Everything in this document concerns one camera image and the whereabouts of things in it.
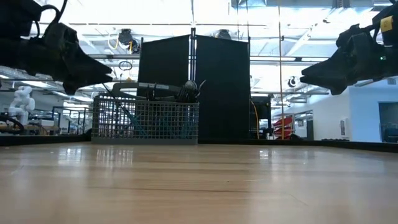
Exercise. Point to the grey mesh cutlery basket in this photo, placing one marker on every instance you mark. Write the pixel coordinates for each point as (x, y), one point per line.
(155, 124)

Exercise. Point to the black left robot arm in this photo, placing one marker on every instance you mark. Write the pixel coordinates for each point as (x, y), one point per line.
(15, 18)

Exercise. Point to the thin yellow vertical pole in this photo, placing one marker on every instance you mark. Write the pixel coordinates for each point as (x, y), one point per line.
(281, 109)

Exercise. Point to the black metal post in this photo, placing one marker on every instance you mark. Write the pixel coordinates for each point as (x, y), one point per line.
(192, 46)

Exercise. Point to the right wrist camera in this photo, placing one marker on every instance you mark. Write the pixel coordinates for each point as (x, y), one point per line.
(353, 34)

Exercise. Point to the grey horizontal beam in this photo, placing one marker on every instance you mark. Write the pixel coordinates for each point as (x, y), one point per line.
(273, 58)

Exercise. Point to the wooden workbench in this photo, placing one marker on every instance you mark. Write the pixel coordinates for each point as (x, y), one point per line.
(37, 128)

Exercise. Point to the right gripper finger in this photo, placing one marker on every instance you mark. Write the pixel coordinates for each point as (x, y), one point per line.
(329, 84)
(326, 68)

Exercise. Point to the red storage bins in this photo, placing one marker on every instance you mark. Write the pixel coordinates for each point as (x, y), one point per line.
(284, 124)

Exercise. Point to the black cabinet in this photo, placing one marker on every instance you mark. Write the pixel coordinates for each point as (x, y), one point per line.
(264, 109)

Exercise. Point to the white wall box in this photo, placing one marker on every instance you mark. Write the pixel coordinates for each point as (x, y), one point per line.
(344, 127)

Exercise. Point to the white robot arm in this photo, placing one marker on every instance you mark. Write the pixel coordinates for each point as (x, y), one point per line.
(21, 102)

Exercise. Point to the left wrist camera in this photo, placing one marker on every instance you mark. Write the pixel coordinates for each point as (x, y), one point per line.
(60, 34)

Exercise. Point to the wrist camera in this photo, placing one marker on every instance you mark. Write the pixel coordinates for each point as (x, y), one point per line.
(60, 34)
(353, 34)

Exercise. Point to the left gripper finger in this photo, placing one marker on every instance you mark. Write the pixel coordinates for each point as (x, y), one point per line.
(82, 82)
(90, 67)

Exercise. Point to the black table edge rail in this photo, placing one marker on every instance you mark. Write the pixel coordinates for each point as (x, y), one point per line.
(272, 141)

